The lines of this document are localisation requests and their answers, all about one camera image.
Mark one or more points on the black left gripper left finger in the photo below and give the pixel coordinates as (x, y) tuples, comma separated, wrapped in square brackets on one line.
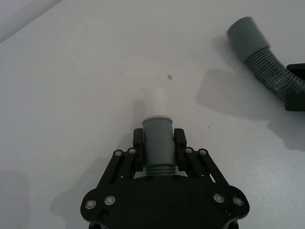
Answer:
[(139, 152)]

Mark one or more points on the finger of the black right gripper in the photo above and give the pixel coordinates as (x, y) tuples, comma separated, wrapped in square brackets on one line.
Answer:
[(295, 102), (296, 68)]

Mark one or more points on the grey pipe fitting white end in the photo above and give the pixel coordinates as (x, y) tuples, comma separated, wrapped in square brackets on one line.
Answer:
[(158, 143)]

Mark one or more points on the white table cloth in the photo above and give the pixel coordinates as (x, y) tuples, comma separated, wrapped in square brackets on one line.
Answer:
[(71, 100)]

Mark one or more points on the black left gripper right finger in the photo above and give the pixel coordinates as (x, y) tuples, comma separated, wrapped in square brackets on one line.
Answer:
[(179, 152)]

